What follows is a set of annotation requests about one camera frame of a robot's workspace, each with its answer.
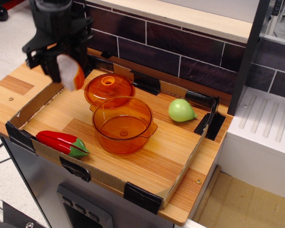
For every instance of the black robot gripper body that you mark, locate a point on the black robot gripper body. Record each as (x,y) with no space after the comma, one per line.
(59,24)

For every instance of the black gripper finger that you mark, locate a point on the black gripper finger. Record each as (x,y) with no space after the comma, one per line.
(50,68)
(79,53)

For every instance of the white and orange toy sushi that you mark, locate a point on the white and orange toy sushi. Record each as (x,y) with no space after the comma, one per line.
(71,73)

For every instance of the orange transparent pot lid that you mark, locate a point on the orange transparent pot lid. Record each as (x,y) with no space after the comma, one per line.
(110,90)

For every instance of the orange transparent plastic pot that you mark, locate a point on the orange transparent plastic pot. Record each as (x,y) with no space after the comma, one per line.
(123,124)

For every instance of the cardboard fence with black tape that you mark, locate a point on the cardboard fence with black tape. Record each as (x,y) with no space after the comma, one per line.
(175,163)

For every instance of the black caster wheel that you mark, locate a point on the black caster wheel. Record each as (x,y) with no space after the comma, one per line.
(3,14)

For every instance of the red toy chili pepper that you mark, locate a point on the red toy chili pepper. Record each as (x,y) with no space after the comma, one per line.
(63,142)

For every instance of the green toy pear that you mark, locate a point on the green toy pear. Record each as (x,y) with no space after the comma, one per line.
(180,110)

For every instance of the grey oven control panel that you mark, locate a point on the grey oven control panel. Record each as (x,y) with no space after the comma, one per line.
(81,213)

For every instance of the white dish drainer sink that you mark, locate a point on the white dish drainer sink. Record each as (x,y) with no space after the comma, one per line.
(254,148)

